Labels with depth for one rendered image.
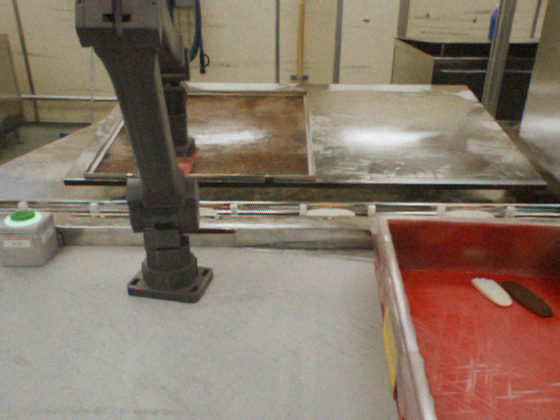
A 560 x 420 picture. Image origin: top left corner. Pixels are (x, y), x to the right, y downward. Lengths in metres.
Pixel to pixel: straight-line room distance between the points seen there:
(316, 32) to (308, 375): 4.14
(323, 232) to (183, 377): 0.40
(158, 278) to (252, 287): 0.15
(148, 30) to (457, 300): 0.60
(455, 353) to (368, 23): 3.82
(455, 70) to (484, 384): 2.20
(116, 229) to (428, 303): 0.57
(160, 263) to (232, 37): 3.96
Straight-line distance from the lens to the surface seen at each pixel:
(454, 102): 1.59
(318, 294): 0.83
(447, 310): 0.83
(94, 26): 0.53
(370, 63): 4.44
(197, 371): 0.70
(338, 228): 0.95
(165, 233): 0.80
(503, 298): 0.88
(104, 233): 1.00
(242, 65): 4.70
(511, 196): 1.32
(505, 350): 0.78
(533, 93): 1.36
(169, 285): 0.82
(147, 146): 0.65
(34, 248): 0.97
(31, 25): 5.13
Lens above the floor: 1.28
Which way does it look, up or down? 24 degrees down
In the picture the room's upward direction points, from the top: 1 degrees clockwise
